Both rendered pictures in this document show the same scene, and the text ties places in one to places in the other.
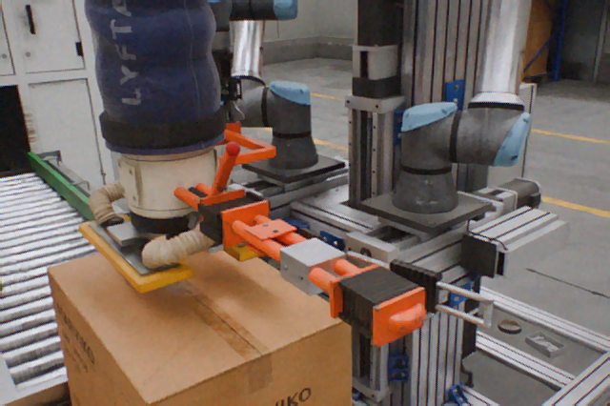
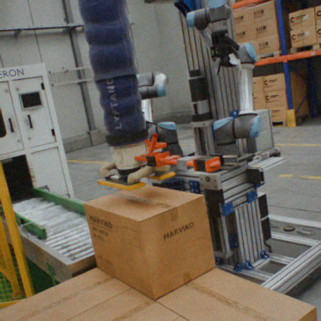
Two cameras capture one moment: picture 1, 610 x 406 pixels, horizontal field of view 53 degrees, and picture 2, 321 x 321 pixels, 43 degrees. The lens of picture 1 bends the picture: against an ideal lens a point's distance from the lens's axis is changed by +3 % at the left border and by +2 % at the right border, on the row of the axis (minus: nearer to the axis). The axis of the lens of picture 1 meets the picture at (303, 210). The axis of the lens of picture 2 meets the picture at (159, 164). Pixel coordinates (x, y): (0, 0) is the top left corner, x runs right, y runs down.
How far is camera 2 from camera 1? 1.03 m
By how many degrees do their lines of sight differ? 10
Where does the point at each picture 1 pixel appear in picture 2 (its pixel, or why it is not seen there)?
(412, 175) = (221, 146)
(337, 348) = (200, 207)
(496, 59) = (243, 98)
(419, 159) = (222, 139)
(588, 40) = not seen: outside the picture
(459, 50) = (233, 98)
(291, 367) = (185, 213)
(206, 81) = (141, 118)
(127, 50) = (116, 111)
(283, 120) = (165, 137)
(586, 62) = not seen: outside the picture
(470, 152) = (240, 133)
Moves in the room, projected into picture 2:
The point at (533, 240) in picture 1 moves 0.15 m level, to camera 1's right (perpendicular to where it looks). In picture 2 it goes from (274, 166) to (299, 162)
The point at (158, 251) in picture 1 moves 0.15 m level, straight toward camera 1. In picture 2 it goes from (133, 175) to (141, 180)
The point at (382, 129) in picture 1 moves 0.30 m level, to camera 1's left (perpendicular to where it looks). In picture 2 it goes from (207, 133) to (160, 142)
